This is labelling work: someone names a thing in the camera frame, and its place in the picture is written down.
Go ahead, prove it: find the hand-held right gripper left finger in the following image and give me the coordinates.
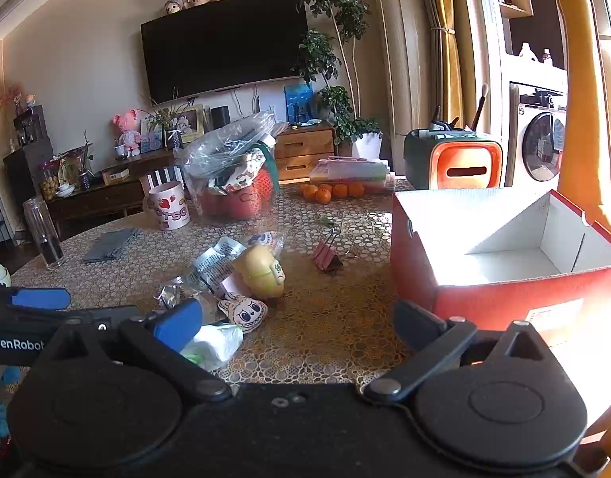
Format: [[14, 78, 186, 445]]
[[31, 298, 234, 404]]

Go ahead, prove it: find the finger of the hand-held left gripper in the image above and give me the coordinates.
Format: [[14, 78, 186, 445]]
[[66, 308, 148, 333], [0, 285, 71, 311]]

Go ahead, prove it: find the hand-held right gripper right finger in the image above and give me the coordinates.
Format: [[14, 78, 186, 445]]
[[362, 300, 561, 402]]

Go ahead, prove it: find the silver wrapper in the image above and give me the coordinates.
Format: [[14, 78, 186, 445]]
[[152, 275, 203, 310]]

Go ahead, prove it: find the red cardboard box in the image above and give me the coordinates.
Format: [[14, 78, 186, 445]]
[[390, 188, 611, 347]]

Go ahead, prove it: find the silver foil packet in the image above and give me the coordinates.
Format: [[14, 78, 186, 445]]
[[192, 235, 247, 296]]

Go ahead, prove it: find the yellow squishy toy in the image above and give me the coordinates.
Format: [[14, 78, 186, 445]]
[[232, 230, 287, 300]]

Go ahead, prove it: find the pink binder clip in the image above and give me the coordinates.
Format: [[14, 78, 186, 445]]
[[312, 225, 359, 274]]

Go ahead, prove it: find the lace-patterned desktop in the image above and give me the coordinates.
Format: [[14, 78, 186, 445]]
[[9, 179, 611, 429]]

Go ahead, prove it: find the grey cloth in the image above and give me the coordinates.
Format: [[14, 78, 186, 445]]
[[81, 227, 143, 266]]

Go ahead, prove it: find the jar of yellow balls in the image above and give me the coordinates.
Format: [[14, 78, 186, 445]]
[[38, 161, 63, 203]]

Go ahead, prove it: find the dark television console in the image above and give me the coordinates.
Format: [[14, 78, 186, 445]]
[[45, 148, 187, 241]]

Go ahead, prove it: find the pink strawberry mug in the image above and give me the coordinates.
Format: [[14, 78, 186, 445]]
[[144, 180, 193, 232]]

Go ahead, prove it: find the dark shelf cabinet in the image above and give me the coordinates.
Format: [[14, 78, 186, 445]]
[[2, 104, 56, 211]]

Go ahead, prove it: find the flower bouquet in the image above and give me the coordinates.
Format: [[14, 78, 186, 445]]
[[55, 131, 96, 191]]

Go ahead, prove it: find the small cardboard box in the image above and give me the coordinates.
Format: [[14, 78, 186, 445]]
[[101, 166, 132, 186]]

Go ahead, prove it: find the white slatted rack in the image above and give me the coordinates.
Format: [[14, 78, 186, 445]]
[[139, 165, 187, 196]]

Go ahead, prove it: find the printed cloth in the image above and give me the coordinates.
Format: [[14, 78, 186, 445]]
[[207, 151, 267, 196]]

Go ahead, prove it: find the green and orange tissue box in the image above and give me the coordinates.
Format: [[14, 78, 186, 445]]
[[403, 127, 505, 191]]

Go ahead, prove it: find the green ribbon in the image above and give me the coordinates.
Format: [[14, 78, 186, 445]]
[[254, 141, 282, 196]]

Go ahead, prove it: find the crumpled clear plastic bag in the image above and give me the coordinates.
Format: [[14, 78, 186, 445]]
[[173, 111, 277, 181]]

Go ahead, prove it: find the pink doll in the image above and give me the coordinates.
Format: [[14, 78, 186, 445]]
[[111, 108, 143, 159]]

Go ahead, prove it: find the wooden drawer cabinet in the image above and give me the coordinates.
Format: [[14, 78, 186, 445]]
[[272, 121, 339, 183]]

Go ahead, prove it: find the grass plant in vase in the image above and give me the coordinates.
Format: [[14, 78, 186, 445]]
[[135, 86, 197, 151]]

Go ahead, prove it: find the black speaker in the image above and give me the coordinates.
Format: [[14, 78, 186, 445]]
[[210, 104, 232, 133]]

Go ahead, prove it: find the white washing machine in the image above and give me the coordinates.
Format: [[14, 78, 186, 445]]
[[506, 81, 568, 188]]

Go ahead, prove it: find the makeup brush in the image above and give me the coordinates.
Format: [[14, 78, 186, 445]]
[[470, 84, 491, 131]]

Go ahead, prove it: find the blue picture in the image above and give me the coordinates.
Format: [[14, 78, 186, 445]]
[[283, 81, 317, 127]]

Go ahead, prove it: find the beige tower air conditioner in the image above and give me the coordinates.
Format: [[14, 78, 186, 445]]
[[371, 0, 434, 176]]

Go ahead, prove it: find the yellow giraffe-shaped chair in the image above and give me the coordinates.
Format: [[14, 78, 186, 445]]
[[513, 0, 611, 241]]

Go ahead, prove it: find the yellow curtain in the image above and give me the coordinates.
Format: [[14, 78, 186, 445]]
[[424, 0, 479, 131]]

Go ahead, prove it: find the tall potted green tree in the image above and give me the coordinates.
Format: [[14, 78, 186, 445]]
[[290, 0, 386, 161]]

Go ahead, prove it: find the white shelf unit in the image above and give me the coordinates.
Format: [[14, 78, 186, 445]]
[[488, 0, 568, 85]]

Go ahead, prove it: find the photo frame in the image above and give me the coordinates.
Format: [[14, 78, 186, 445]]
[[162, 104, 206, 149]]

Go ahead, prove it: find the black wall television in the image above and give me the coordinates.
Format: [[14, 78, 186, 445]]
[[140, 0, 309, 106]]

